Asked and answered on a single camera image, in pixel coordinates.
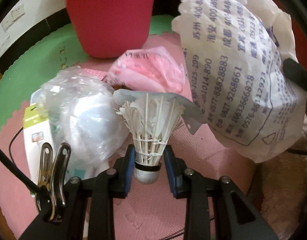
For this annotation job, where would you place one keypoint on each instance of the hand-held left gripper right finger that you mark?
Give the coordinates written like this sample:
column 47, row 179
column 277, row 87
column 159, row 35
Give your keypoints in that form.
column 171, row 177

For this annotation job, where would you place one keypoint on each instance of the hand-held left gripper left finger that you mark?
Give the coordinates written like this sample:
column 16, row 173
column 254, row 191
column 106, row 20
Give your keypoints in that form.
column 130, row 170

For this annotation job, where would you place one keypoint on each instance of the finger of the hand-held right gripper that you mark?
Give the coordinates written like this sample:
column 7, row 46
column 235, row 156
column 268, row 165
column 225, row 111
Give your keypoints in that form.
column 297, row 72

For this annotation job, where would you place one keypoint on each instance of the white feather shuttlecock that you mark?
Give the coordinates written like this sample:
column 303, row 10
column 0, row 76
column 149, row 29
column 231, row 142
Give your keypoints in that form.
column 148, row 135

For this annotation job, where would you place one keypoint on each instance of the white printed plastic bag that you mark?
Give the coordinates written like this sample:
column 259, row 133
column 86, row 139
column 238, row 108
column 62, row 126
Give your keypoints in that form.
column 231, row 80

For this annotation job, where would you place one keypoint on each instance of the pink plastic packet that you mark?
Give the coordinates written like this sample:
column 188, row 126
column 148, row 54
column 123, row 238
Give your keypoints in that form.
column 148, row 72

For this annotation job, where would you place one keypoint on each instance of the white printed cardboard box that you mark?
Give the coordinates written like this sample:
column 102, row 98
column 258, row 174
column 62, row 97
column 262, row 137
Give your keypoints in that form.
column 31, row 150

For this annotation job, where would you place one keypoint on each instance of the red bucket with green rim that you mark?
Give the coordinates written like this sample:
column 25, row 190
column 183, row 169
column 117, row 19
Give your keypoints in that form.
column 108, row 17

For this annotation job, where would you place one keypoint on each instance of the crumpled clear plastic bag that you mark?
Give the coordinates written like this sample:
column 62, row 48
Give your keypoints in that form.
column 88, row 120

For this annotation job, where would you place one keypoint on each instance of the metal spring clip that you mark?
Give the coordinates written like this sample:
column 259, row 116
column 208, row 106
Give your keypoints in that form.
column 56, row 180

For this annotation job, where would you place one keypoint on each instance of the pink dotted wrapper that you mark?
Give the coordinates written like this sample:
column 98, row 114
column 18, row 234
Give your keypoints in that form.
column 93, row 72

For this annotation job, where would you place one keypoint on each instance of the fluffy rug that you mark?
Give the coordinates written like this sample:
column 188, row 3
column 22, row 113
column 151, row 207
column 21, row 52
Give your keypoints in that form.
column 281, row 192

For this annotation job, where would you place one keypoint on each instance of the green foam mat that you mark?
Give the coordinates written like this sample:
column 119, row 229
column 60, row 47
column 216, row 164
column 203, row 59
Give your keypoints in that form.
column 31, row 62

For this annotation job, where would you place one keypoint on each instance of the white wall socket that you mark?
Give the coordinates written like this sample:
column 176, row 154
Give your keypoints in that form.
column 18, row 12

